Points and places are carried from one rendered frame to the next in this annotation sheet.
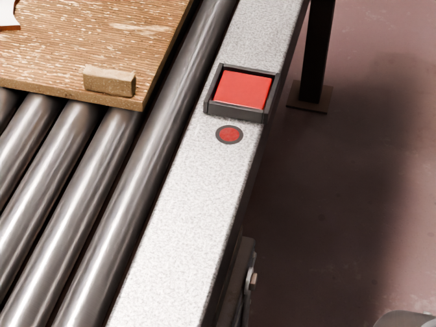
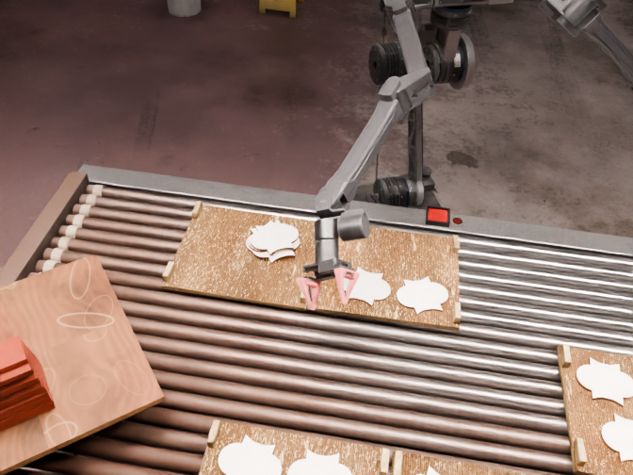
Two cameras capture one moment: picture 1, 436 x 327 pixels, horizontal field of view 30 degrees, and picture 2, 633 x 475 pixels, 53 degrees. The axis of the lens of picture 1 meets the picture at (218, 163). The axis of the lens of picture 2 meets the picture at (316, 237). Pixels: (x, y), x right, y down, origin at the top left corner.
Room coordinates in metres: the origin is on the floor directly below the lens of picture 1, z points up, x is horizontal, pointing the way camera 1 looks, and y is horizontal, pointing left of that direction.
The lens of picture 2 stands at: (1.27, 1.43, 2.28)
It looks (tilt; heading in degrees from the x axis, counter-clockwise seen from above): 45 degrees down; 264
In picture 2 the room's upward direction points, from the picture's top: 3 degrees clockwise
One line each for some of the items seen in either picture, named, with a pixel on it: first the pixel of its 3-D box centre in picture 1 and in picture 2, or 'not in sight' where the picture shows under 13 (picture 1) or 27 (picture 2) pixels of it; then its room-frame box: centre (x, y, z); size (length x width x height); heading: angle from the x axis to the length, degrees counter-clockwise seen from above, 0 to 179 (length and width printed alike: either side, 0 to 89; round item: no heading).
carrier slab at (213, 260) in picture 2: not in sight; (248, 253); (1.33, 0.13, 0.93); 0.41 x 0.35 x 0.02; 167
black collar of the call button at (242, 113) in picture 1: (242, 92); (437, 216); (0.73, -0.03, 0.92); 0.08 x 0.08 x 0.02; 77
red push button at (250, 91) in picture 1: (242, 93); (437, 216); (0.73, -0.03, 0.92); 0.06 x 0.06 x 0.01; 77
